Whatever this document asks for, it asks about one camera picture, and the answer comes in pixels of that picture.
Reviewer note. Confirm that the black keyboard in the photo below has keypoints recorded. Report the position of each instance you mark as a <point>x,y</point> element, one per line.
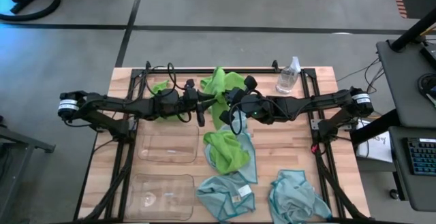
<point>422,156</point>

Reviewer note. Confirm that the black round headset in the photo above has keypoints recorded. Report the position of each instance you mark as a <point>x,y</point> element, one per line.
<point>425,84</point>

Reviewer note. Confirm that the light blue microfiber towel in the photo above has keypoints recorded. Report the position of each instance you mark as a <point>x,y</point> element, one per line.
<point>250,162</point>
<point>296,200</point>

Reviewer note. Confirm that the white paper sheet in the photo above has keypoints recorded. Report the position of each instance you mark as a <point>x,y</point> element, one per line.
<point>378,149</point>

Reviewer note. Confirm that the red clip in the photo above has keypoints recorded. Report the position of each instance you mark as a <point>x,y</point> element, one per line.
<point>314,148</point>

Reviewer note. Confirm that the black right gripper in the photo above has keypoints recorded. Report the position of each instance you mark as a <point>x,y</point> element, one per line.
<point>253,106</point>

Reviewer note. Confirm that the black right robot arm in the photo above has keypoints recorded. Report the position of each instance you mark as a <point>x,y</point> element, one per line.
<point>306,103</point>

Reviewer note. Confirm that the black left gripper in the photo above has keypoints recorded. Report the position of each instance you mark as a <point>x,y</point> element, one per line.
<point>190,101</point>

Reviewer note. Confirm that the grey desk with keyboard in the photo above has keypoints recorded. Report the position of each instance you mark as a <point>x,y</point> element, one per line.
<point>402,169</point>

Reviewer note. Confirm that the black desk device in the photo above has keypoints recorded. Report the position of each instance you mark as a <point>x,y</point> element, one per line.
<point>430,55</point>

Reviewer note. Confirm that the clear spray bottle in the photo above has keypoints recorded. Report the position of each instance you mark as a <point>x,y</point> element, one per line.
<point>286,81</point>

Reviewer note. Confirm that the black aluminium table frame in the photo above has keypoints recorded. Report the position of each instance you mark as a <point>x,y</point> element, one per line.
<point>221,71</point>

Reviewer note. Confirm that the clear plastic basket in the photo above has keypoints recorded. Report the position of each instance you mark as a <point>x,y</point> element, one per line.
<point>163,149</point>
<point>160,200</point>

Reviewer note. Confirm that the black caster wheel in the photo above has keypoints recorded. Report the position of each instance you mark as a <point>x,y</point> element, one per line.
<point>394,194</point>

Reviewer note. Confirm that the light blue towel with label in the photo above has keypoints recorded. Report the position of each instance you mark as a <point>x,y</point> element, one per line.
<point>218,193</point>

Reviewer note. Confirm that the grey metal stand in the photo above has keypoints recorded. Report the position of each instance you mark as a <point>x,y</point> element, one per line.
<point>20,142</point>

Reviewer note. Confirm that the green microfiber towel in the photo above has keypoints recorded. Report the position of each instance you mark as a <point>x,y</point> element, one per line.
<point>218,81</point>
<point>226,152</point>
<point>160,87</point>

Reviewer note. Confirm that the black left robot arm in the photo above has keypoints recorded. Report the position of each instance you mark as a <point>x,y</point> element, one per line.
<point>119,105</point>

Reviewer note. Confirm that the black desk beam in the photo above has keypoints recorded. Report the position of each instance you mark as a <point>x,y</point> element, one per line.
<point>374,128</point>

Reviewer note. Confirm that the black pole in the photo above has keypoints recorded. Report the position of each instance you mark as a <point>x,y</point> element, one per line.
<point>412,30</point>

